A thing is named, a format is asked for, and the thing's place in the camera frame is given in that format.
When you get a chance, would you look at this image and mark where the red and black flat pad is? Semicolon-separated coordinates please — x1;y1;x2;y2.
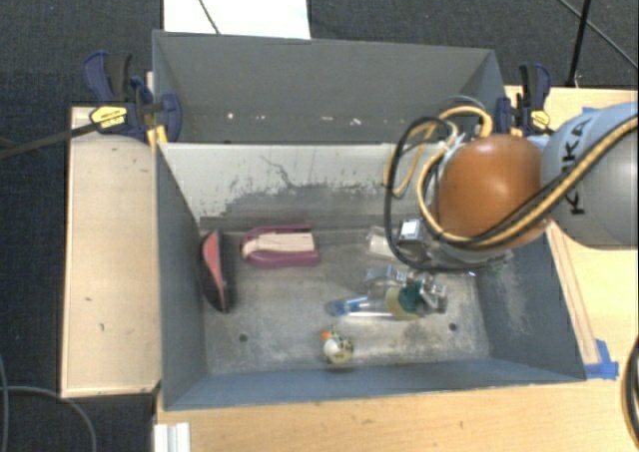
199;228;234;314

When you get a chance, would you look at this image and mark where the grey metal bin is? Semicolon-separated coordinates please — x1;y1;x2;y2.
151;29;588;412

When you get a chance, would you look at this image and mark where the clear tube with blue end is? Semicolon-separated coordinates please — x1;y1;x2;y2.
326;295;393;319

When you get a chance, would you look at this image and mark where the pale wood flat board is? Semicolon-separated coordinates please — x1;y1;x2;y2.
59;105;164;399

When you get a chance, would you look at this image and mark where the clear plastic packet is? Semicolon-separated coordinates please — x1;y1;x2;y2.
365;226;401;258

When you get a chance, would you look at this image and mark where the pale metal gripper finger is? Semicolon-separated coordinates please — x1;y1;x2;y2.
417;278;449;316
362;263;408;290

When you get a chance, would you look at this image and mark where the pale yellow round thing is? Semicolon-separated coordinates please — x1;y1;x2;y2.
382;286;426;322

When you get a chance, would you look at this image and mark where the purple and cream curved block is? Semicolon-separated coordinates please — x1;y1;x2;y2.
240;222;321;269

